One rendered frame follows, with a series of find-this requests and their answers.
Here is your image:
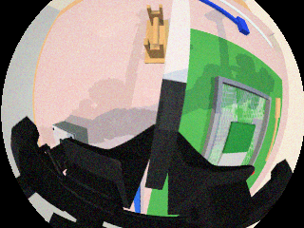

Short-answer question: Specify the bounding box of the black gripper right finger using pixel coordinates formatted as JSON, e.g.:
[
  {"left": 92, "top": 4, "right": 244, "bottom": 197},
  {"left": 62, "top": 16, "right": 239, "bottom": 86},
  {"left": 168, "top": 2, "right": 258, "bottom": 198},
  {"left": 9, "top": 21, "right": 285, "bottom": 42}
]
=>
[{"left": 167, "top": 132, "right": 255, "bottom": 216}]

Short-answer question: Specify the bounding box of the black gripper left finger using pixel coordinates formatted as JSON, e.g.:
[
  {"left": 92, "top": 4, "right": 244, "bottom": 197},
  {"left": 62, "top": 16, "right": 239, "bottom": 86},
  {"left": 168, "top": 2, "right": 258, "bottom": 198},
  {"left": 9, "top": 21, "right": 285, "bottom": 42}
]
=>
[{"left": 62, "top": 124, "right": 155, "bottom": 209}]

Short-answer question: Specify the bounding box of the green putting mat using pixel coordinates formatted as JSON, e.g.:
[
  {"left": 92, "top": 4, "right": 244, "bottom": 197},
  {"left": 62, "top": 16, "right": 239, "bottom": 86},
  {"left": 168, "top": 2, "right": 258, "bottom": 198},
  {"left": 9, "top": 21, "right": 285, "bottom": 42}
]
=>
[{"left": 147, "top": 28, "right": 282, "bottom": 217}]

